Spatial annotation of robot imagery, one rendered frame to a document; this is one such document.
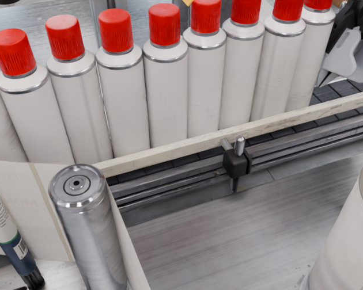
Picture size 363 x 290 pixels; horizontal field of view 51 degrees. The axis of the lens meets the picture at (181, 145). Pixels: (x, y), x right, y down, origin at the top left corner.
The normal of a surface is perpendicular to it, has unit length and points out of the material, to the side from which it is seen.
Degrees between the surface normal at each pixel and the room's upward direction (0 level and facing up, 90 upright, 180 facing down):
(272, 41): 90
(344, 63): 63
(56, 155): 90
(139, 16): 0
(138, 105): 90
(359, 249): 87
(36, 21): 0
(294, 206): 0
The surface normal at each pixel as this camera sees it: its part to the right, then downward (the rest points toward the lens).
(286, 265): 0.00, -0.70
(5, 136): 0.81, 0.42
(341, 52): -0.83, -0.09
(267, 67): -0.61, 0.56
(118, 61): 0.04, -0.06
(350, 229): -0.99, 0.04
